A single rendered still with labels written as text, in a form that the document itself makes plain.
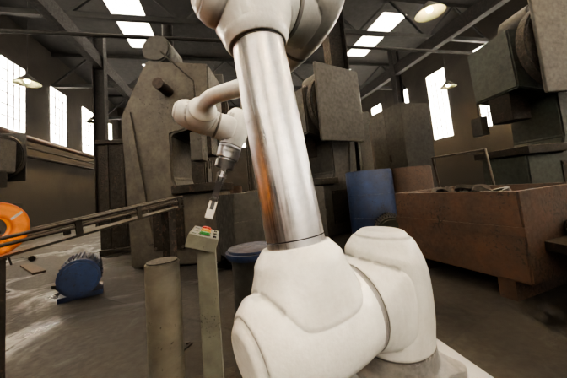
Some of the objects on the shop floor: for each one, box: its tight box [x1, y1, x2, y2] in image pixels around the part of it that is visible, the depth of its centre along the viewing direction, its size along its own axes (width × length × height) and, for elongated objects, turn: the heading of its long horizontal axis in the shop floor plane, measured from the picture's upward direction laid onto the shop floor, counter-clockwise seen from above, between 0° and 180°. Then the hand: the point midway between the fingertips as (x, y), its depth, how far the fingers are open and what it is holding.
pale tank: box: [240, 98, 253, 191], centre depth 939 cm, size 92×92×450 cm
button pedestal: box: [185, 226, 235, 378], centre depth 103 cm, size 16×24×62 cm
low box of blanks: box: [395, 182, 567, 302], centre depth 195 cm, size 93×73×66 cm
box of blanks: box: [215, 186, 328, 264], centre depth 288 cm, size 103×83×77 cm
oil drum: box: [391, 165, 435, 193], centre depth 345 cm, size 59×59×89 cm
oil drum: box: [345, 169, 397, 235], centre depth 337 cm, size 59×59×89 cm
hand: (211, 209), depth 101 cm, fingers closed
